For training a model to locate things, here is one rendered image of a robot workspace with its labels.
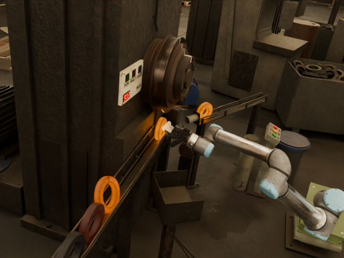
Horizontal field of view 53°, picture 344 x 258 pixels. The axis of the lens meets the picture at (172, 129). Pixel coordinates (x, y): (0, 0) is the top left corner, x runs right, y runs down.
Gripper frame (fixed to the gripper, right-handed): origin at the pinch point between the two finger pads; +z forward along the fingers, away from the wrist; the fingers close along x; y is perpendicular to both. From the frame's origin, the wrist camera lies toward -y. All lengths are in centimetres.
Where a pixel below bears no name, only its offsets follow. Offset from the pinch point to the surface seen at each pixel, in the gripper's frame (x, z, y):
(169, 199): 48, -28, -9
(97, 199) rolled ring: 78, 1, -5
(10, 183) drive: 41, 72, -75
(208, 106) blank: -53, -19, 5
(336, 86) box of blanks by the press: -207, -126, 30
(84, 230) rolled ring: 96, -3, -6
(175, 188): 38.0, -28.4, -8.2
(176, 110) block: -22.7, -1.6, 4.0
